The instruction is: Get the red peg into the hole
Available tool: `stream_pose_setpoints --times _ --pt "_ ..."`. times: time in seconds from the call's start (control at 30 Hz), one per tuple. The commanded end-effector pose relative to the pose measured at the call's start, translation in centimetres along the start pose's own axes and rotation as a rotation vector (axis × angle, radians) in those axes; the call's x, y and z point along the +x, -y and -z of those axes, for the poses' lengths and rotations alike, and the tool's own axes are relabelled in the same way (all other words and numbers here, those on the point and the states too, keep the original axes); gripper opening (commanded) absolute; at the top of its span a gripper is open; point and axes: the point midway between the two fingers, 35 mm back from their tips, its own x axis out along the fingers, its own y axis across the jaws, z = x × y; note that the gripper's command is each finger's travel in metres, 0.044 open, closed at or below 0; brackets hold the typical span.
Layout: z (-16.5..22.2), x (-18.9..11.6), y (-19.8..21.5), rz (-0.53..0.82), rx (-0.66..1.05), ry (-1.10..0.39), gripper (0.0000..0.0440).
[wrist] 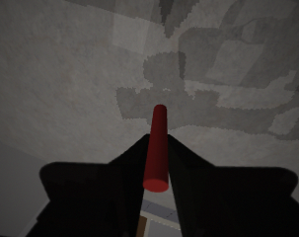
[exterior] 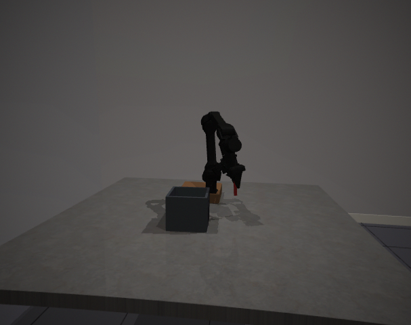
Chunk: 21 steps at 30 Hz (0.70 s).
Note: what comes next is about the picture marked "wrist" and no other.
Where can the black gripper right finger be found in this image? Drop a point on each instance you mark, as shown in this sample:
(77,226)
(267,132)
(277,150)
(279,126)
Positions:
(196,183)

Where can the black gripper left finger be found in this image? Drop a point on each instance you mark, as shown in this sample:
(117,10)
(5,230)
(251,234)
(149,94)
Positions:
(120,180)

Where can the red peg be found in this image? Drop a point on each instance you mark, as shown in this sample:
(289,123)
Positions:
(156,175)

